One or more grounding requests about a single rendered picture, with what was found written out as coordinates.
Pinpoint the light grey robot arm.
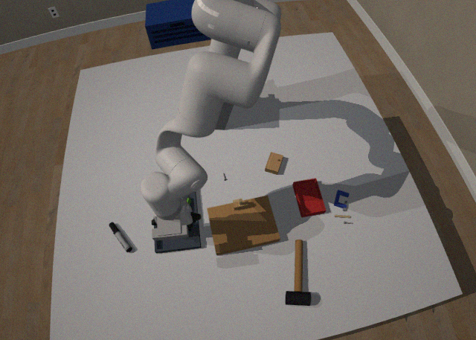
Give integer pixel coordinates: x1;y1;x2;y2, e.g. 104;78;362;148
141;0;281;241

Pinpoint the light wooden board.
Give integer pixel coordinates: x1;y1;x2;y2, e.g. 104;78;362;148
207;195;280;256

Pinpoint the small light wooden block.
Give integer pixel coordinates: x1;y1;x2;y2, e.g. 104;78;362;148
233;200;248;210

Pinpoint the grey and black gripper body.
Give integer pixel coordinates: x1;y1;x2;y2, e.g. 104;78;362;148
152;203;193;225

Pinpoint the small tan wooden block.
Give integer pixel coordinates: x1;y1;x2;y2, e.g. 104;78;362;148
265;152;283;175

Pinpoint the mallet with black head and wooden handle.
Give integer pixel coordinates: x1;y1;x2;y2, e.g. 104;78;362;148
286;240;311;306

